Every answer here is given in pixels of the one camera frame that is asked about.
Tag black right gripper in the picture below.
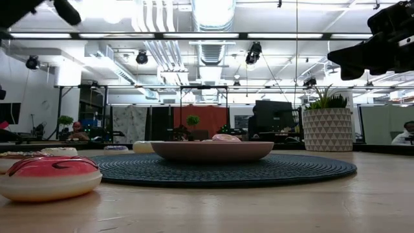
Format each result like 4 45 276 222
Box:
327 0 414 81

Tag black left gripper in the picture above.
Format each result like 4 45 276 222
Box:
0 0 82 29

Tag large pink sprinkled donut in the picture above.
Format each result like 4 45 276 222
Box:
212 133 242 142

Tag small blue donut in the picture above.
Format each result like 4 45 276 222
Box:
103 145 130 155

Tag small red donut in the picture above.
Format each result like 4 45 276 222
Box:
0 155 104 203

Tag large white glazed donut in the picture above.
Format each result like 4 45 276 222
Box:
133 140 156 154

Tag pale green partition panel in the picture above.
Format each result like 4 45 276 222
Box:
360 105 414 146

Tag plant in white patterned pot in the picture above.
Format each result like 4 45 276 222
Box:
302 83 354 153

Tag black computer monitor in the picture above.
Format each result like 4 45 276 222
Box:
254 100 294 133

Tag person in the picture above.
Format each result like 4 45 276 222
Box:
67 121 91 142
390 120 414 146

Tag small round topiary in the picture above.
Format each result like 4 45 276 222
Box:
186 115 201 132
58 115 74 130

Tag dark blue woven placemat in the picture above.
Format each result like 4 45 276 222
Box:
90 152 358 188

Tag orange-red fabric panel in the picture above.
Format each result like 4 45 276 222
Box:
173 105 229 139

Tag marble-patterned panel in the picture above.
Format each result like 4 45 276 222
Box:
112 105 149 144

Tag pink round plate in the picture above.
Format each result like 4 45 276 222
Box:
150 140 275 163

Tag black aluminium table frame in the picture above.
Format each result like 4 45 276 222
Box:
0 141 414 155

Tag black wall screen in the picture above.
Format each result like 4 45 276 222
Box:
0 102 22 126

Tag black ceiling light rail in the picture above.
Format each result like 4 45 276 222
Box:
0 31 375 41

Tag silver ventilation duct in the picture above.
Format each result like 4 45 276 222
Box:
190 0 237 101

